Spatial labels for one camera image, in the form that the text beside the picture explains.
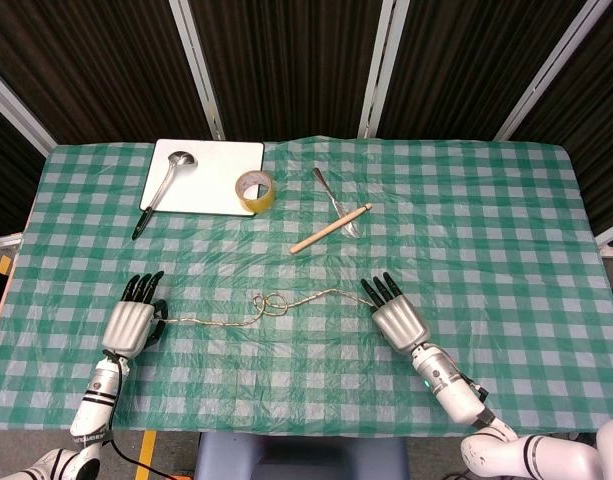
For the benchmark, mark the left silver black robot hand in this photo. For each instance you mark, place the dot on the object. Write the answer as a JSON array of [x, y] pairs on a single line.
[[128, 325]]

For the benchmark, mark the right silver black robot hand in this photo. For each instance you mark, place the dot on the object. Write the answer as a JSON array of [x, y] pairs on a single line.
[[398, 317]]

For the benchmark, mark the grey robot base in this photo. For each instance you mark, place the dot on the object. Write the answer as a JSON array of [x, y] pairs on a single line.
[[301, 456]]

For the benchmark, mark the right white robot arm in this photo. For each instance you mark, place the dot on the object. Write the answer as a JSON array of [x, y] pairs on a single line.
[[486, 410]]

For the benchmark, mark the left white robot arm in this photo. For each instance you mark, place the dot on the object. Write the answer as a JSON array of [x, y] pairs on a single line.
[[81, 415]]

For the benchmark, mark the green white checkered tablecloth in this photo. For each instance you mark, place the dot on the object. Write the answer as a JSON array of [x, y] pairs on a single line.
[[306, 280]]

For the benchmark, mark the wooden stick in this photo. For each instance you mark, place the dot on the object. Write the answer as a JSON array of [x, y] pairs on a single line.
[[331, 227]]

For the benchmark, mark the yellow floor tape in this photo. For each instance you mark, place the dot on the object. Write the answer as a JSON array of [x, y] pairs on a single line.
[[147, 455]]

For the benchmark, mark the white cutting board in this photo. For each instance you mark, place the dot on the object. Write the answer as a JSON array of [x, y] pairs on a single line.
[[206, 177]]

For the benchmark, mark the yellow tape roll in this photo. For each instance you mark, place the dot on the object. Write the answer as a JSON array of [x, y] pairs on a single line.
[[256, 191]]

